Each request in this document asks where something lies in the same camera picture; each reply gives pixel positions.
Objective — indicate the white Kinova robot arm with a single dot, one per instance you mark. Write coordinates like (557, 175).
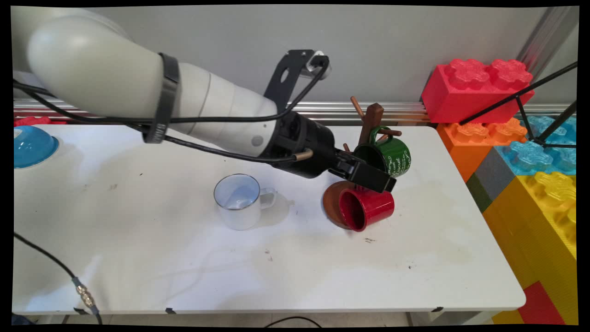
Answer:
(101, 74)

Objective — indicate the flat red object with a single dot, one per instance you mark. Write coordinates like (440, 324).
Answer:
(34, 121)

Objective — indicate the orange giant toy brick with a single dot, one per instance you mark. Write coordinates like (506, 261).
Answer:
(465, 147)

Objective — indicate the blue bowl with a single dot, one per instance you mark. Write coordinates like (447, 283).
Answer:
(34, 147)

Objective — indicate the brown wooden mug tree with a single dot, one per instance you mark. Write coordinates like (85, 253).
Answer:
(374, 115)

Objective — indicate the horizontal aluminium rail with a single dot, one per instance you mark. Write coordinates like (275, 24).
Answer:
(401, 112)

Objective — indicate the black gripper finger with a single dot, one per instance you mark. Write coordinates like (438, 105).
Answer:
(346, 157)
(368, 177)

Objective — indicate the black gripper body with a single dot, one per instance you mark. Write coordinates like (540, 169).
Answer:
(304, 145)

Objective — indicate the yellow giant toy brick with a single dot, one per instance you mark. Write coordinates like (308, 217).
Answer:
(530, 230)

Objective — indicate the blue giant toy brick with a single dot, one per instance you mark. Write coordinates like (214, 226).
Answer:
(530, 157)

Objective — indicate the red giant toy brick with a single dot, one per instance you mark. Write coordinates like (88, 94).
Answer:
(461, 94)

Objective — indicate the grey giant toy brick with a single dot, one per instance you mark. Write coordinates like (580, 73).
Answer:
(495, 177)

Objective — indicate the green enamel mug white lettering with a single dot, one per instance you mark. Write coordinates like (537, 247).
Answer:
(396, 154)

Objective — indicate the red enamel mug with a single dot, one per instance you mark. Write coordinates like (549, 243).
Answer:
(375, 207)

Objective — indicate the small red brick panel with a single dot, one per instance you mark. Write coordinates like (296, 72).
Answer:
(539, 306)

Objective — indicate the black tripod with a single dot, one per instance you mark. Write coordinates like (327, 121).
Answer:
(521, 94)

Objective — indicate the dark green giant toy brick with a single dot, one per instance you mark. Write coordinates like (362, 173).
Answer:
(479, 193)

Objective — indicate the upright aluminium post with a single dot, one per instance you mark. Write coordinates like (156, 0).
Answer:
(546, 37)

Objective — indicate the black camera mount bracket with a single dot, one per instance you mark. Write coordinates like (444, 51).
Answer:
(286, 78)

